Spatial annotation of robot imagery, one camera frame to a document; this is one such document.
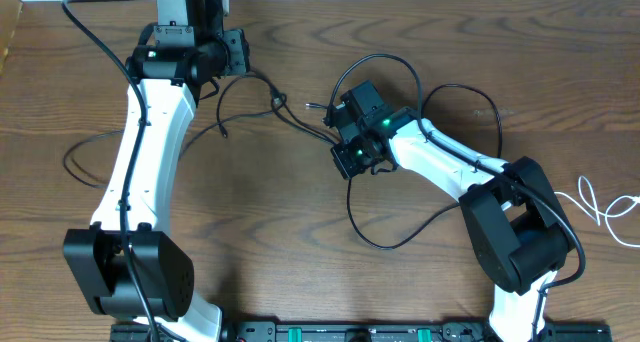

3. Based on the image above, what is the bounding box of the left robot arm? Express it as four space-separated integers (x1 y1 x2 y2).
63 0 250 341

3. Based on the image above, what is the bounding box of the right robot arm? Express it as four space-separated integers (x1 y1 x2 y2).
325 81 584 341

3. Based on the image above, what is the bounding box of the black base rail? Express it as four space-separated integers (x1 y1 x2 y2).
108 320 613 342

